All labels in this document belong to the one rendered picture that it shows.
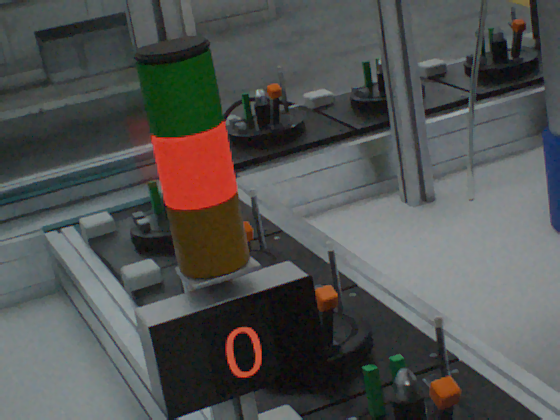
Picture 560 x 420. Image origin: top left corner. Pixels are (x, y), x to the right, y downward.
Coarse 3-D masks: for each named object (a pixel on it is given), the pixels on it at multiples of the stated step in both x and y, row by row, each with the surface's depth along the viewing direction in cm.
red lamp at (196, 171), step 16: (224, 128) 80; (160, 144) 79; (176, 144) 78; (192, 144) 78; (208, 144) 78; (224, 144) 79; (160, 160) 79; (176, 160) 78; (192, 160) 78; (208, 160) 79; (224, 160) 79; (160, 176) 80; (176, 176) 79; (192, 176) 79; (208, 176) 79; (224, 176) 80; (176, 192) 79; (192, 192) 79; (208, 192) 79; (224, 192) 80; (176, 208) 80; (192, 208) 79
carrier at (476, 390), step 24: (408, 384) 108; (480, 384) 120; (288, 408) 118; (336, 408) 120; (360, 408) 116; (384, 408) 114; (408, 408) 108; (432, 408) 113; (456, 408) 113; (480, 408) 112; (504, 408) 115; (528, 408) 114
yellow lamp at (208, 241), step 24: (168, 216) 81; (192, 216) 80; (216, 216) 80; (240, 216) 82; (192, 240) 80; (216, 240) 80; (240, 240) 82; (192, 264) 81; (216, 264) 81; (240, 264) 82
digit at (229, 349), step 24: (240, 312) 82; (264, 312) 83; (216, 336) 82; (240, 336) 83; (264, 336) 83; (216, 360) 82; (240, 360) 83; (264, 360) 84; (216, 384) 83; (240, 384) 84
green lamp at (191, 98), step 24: (144, 72) 77; (168, 72) 76; (192, 72) 77; (144, 96) 78; (168, 96) 77; (192, 96) 77; (216, 96) 79; (168, 120) 77; (192, 120) 77; (216, 120) 79
